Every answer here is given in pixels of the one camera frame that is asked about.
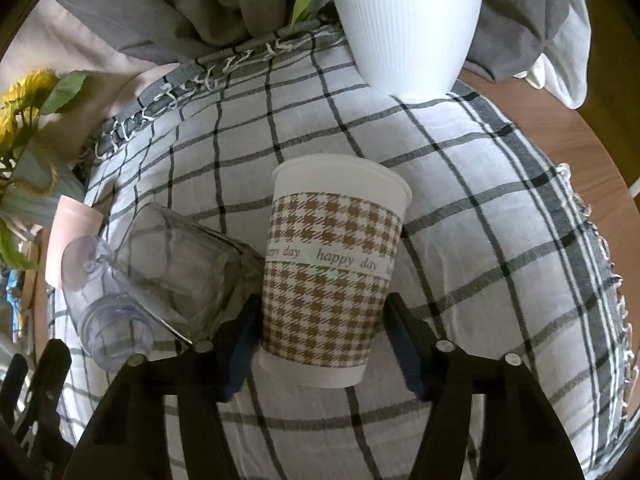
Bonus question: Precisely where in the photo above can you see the white plant pot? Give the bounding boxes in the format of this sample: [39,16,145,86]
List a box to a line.
[334,0,483,103]

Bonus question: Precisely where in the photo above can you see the grey square glass cup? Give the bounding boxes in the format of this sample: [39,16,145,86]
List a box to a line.
[114,204,265,346]

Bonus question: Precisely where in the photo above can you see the houndstooth paper cup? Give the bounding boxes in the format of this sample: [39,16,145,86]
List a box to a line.
[259,154,412,388]

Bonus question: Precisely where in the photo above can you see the sunflower bouquet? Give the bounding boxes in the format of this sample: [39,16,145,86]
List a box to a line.
[1,70,88,271]

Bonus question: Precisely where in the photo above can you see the checked grey tablecloth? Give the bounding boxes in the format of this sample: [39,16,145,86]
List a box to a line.
[46,24,629,480]

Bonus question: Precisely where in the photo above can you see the pink cup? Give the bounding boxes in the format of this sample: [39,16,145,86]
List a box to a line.
[44,195,104,289]

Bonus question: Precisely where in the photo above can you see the grey curtain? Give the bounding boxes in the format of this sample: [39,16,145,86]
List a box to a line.
[55,0,570,82]

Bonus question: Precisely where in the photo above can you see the pink curtain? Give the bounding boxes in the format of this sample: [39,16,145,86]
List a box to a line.
[1,0,177,162]

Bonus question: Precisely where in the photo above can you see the teal ribbed vase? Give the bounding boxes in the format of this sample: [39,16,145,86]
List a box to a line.
[1,139,85,226]

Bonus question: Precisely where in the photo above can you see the clear plastic cup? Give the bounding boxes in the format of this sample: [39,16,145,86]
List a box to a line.
[61,235,153,373]

